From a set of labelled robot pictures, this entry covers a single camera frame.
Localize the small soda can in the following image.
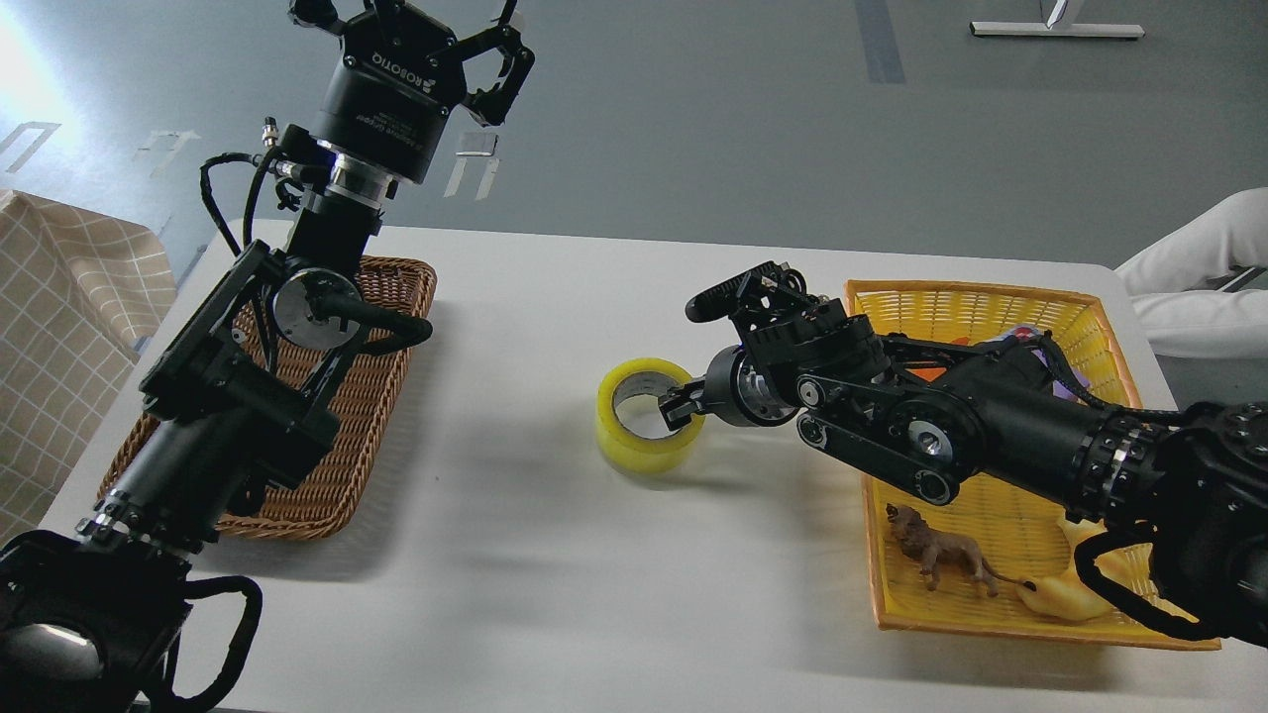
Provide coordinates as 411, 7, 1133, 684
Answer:
998, 324, 1044, 344

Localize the beige checked cloth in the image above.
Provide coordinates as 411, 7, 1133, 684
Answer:
1, 189, 176, 537

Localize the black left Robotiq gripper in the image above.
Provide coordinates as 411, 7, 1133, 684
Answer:
289, 0, 536, 181

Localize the yellow plastic basket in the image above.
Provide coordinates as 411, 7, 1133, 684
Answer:
844, 279, 1219, 651

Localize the purple foam block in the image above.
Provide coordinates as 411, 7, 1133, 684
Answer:
1030, 339, 1090, 403

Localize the white stand base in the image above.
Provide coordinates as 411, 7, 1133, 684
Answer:
969, 1, 1145, 41

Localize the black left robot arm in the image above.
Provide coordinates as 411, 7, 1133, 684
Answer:
3, 1, 535, 712

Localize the yellow tape roll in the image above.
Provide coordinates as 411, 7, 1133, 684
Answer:
593, 357, 705, 474

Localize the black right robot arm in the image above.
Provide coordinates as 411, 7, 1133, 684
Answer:
661, 261, 1267, 646

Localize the yellow toy croissant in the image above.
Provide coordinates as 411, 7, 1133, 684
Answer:
1014, 516, 1158, 623

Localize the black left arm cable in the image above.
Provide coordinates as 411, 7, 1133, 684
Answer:
199, 117, 333, 256

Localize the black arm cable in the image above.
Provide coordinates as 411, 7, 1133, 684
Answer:
1073, 530, 1229, 643
199, 117, 333, 256

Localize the brown toy lion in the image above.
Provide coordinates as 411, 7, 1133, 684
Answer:
885, 504, 1033, 598

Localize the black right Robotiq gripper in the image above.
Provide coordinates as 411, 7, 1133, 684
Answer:
657, 345, 800, 433

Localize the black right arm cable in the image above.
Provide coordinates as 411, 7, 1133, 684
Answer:
1073, 530, 1229, 643

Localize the orange toy carrot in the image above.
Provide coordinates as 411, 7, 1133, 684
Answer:
907, 337, 970, 382

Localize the white clothed person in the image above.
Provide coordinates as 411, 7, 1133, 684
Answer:
1115, 188, 1267, 359

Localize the brown wicker basket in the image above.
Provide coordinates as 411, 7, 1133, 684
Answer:
77, 244, 436, 552

